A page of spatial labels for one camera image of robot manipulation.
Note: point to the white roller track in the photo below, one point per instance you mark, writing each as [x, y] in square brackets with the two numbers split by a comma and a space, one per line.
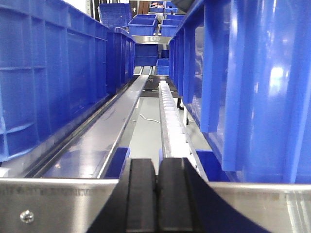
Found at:
[175, 140]

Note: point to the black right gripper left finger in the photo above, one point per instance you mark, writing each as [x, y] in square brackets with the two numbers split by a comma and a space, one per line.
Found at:
[131, 207]

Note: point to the large blue plastic bin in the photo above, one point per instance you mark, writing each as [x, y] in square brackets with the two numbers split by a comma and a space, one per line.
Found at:
[243, 70]

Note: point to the blue bin left near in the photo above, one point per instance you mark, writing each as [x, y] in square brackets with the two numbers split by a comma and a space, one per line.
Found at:
[52, 69]

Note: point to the blue bin background right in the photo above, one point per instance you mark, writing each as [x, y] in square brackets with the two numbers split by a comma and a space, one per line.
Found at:
[170, 24]

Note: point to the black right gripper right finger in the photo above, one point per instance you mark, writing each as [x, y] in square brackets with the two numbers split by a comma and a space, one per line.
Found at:
[187, 204]

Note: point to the tilted blue bin background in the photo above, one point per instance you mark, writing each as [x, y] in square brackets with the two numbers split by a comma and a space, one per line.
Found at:
[115, 14]

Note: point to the steel flat guide rail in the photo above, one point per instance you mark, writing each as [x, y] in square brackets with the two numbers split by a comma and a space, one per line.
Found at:
[89, 149]

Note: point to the blue bin left far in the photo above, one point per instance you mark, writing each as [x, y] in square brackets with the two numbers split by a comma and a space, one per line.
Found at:
[120, 52]

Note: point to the steel rack front rail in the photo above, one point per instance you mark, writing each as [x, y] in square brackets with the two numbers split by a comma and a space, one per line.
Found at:
[35, 205]

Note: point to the blue bin background left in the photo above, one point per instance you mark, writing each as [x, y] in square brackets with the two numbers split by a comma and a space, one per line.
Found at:
[143, 25]

